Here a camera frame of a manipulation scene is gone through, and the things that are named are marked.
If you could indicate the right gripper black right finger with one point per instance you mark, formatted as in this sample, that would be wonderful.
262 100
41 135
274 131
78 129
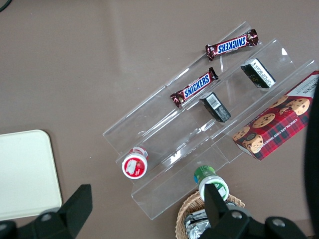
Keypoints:
215 206

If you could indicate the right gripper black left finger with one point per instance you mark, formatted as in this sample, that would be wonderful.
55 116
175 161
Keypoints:
76 211

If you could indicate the light wicker basket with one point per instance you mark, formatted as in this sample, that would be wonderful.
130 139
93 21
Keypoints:
185 206

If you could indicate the cream plastic tray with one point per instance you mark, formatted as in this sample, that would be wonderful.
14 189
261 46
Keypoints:
25 174

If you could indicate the foil wrapped pack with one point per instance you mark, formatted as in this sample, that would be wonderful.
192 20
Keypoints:
195 231
197 216

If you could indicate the green yogurt cup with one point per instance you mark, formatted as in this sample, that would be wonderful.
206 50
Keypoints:
204 174

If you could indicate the red lid yogurt cup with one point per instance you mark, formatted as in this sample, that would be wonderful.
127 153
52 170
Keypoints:
134 165

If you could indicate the clear acrylic stepped display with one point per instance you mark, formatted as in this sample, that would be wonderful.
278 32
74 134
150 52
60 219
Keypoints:
174 139

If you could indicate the small black carton box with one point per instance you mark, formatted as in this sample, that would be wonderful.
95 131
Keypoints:
259 73
215 107

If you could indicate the red tartan cookie box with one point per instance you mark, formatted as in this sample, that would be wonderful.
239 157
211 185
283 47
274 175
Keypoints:
276 127

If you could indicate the Snickers chocolate bar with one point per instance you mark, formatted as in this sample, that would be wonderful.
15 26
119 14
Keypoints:
231 44
195 87

